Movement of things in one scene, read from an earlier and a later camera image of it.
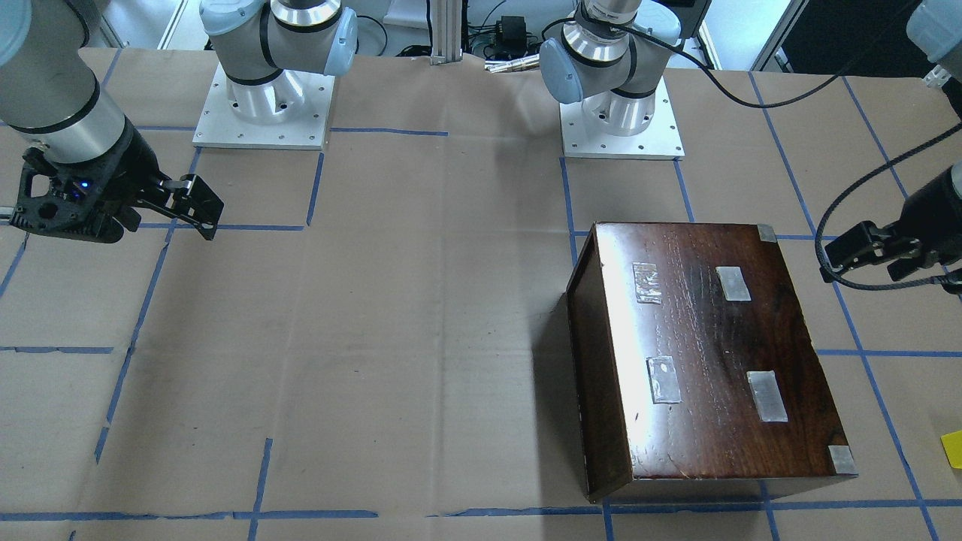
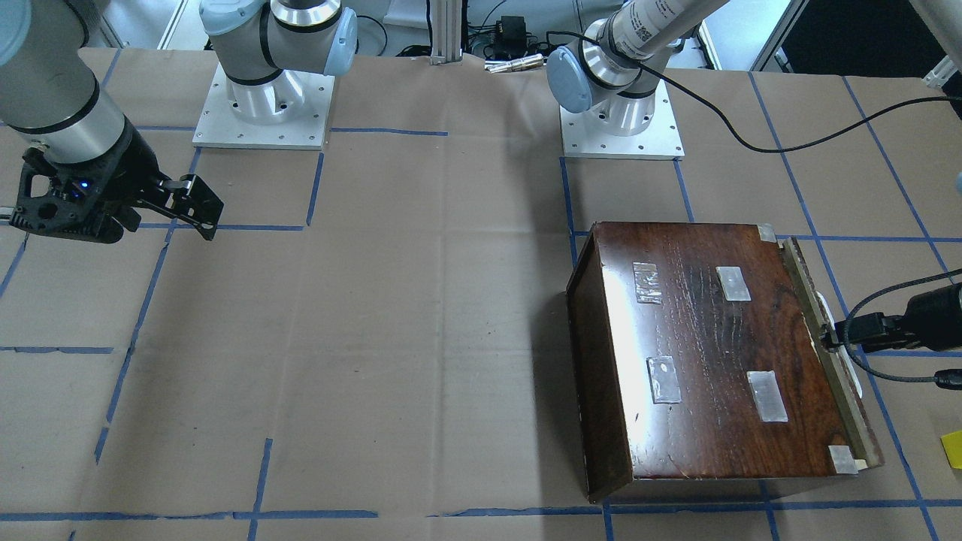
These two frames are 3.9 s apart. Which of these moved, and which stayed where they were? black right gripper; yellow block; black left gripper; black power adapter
Moved: black left gripper
Stayed: black power adapter; black right gripper; yellow block
